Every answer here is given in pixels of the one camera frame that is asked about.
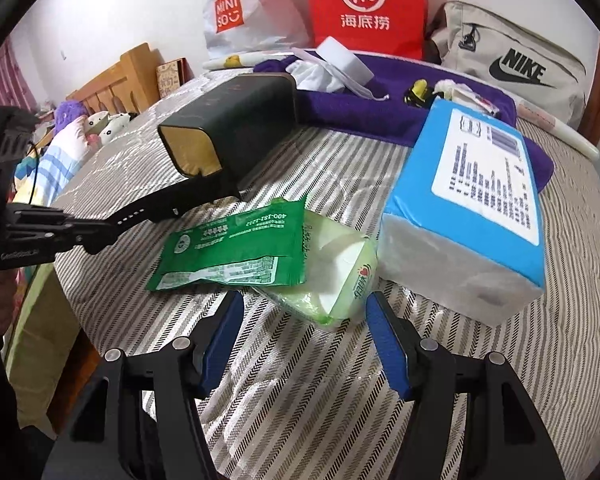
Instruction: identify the colourful patterned quilt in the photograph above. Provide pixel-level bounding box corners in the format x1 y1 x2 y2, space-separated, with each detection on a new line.
12 120 88 196

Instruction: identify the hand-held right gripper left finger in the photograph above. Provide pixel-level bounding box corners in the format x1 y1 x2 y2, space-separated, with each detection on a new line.
45 290 246 480

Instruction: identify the black box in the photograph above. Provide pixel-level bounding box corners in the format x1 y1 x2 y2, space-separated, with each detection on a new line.
157 72 301 200

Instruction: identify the blue tissue pack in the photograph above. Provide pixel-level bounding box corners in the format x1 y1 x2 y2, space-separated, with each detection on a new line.
382 97 547 325

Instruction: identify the red paper bag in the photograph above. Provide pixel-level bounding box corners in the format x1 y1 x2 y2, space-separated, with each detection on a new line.
302 0 429 61

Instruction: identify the yellow green cloth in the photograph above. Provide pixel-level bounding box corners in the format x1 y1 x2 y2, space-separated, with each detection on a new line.
2 262 83 428

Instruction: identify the green plastic packet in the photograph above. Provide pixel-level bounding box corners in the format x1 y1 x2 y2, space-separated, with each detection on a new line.
145 195 308 293

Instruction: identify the white paper roll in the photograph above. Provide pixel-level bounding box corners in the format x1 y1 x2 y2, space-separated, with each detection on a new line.
202 50 600 161

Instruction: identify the yellow mesh pouch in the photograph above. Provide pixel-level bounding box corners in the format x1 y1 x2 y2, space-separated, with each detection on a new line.
404 79 436 108

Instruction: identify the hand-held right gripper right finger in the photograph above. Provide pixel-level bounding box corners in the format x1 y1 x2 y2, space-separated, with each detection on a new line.
365 290 566 480

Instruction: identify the white plush toy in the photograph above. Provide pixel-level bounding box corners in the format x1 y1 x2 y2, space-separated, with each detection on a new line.
82 110 132 137

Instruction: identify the white plastic wrapper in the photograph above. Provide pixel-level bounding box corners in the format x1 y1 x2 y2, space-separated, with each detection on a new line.
434 79 502 117

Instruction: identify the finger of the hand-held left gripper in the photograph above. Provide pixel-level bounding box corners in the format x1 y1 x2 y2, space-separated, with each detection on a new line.
107 180 242 235

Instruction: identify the white plastic bag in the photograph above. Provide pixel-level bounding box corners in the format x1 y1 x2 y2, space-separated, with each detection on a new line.
202 0 313 61

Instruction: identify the light wooden headboard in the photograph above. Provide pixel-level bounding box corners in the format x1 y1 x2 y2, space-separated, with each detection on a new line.
65 42 161 121

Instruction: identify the pale green tissue pack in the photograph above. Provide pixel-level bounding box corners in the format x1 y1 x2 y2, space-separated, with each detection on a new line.
257 210 380 332

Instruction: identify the grey fabric bag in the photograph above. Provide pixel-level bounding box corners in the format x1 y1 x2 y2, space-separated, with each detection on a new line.
427 0 588 128

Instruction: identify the pink striped curtain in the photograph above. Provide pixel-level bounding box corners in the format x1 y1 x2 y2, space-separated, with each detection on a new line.
0 40 38 111

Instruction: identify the purple towel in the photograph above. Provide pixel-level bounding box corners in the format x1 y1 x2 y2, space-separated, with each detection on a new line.
252 50 553 196

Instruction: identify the purple plush toy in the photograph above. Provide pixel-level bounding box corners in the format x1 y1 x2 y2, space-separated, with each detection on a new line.
55 101 83 133

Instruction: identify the dark wooden bed board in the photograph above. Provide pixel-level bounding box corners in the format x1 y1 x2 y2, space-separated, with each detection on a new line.
577 35 600 133

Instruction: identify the small patterned box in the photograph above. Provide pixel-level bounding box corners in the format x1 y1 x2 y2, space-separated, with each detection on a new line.
155 58 191 98

